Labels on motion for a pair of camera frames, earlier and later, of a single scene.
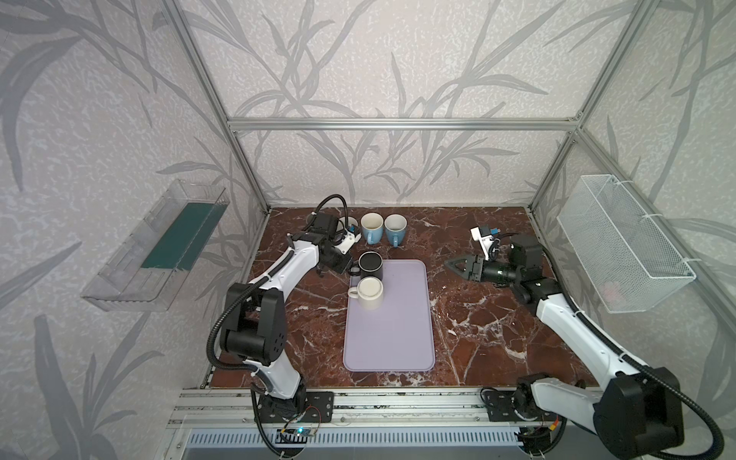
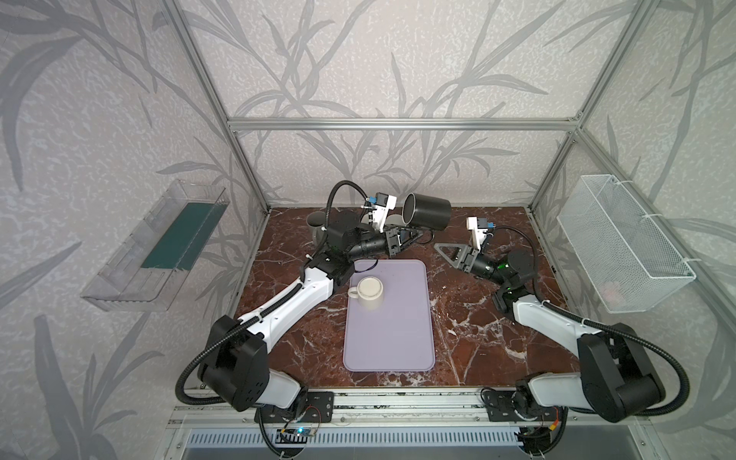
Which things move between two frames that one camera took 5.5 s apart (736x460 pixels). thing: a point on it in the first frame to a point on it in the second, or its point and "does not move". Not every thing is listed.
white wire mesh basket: (631, 264) does not move
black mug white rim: (370, 264) to (426, 211)
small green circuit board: (300, 431) does not move
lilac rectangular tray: (397, 335) does not move
